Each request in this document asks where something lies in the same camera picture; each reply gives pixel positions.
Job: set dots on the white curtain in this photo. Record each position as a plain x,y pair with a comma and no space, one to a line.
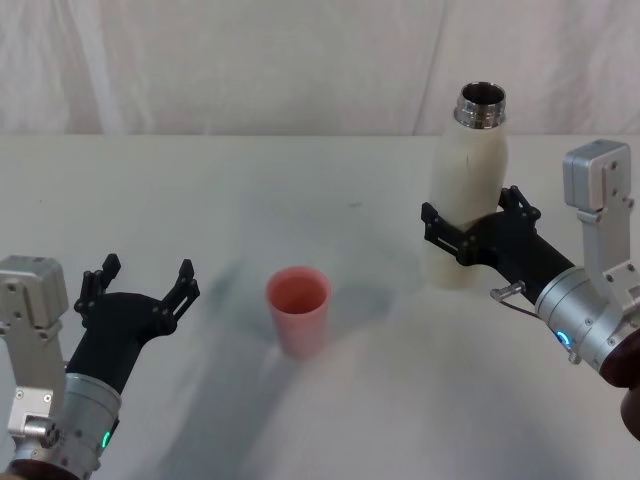
250,65

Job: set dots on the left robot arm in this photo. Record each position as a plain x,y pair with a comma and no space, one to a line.
35,350

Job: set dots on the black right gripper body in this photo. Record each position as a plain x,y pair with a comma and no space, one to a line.
510,245

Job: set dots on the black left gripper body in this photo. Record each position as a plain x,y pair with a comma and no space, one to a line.
112,332

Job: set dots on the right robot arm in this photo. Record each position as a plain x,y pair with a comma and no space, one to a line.
590,300

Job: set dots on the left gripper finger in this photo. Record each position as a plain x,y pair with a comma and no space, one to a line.
181,292
95,287

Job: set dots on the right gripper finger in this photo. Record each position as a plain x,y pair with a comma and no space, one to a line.
442,232
522,207

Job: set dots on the white table cloth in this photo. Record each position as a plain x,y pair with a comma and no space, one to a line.
200,200

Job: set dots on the cream vacuum bottle steel neck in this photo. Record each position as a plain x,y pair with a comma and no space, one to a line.
470,170

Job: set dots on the pink cup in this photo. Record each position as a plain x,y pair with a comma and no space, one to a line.
299,325

